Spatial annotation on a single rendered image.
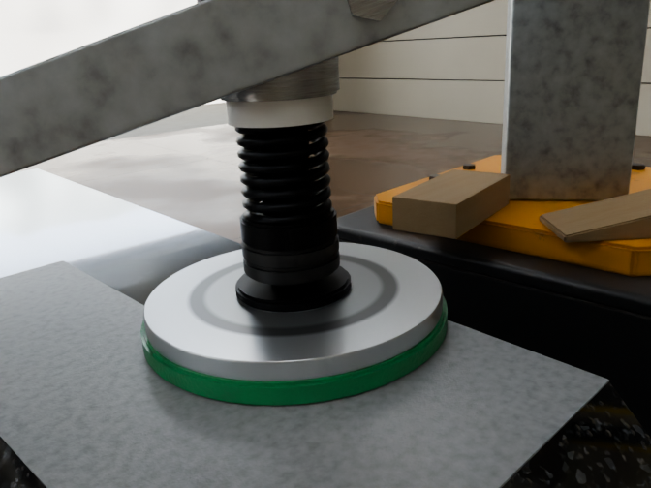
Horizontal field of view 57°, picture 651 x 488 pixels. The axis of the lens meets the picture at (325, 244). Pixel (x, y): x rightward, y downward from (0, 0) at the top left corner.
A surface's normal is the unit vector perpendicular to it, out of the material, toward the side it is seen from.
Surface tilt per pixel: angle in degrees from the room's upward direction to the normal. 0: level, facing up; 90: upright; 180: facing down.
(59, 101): 90
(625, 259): 90
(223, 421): 0
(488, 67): 90
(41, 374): 0
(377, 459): 0
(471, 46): 90
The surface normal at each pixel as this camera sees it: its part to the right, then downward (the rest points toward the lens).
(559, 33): -0.25, 0.33
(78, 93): 0.03, 0.32
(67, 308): -0.05, -0.95
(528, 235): -0.70, 0.26
